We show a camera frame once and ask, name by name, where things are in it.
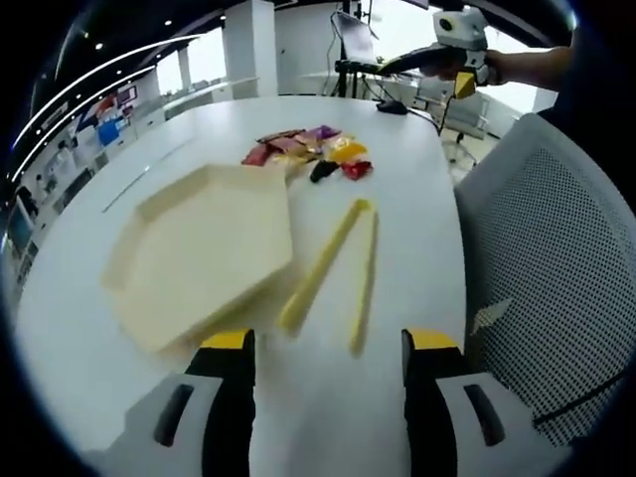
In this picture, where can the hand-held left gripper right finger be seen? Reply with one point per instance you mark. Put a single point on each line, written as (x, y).
(427, 407)

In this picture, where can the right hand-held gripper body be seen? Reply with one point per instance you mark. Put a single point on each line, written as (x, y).
(462, 30)

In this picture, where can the pile of colourful food packets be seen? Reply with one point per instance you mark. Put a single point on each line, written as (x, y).
(298, 144)

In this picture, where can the laptop on stand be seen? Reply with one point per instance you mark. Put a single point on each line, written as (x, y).
(355, 37)

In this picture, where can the yellow plastic food tongs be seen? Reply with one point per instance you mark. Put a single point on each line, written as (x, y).
(323, 263)

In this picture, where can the blue box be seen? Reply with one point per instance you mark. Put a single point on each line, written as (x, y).
(110, 133)

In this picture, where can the black tripod stand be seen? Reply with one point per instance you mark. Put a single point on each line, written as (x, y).
(348, 74)

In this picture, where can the person's right hand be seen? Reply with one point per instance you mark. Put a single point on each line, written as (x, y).
(497, 62)

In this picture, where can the small black device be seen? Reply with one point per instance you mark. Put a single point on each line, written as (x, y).
(391, 107)

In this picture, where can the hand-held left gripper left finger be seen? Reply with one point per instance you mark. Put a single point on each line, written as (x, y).
(226, 407)

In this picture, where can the grey mesh office chair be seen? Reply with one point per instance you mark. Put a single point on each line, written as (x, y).
(556, 278)

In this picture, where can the beige hexagonal container tray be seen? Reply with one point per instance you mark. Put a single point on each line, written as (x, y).
(199, 258)

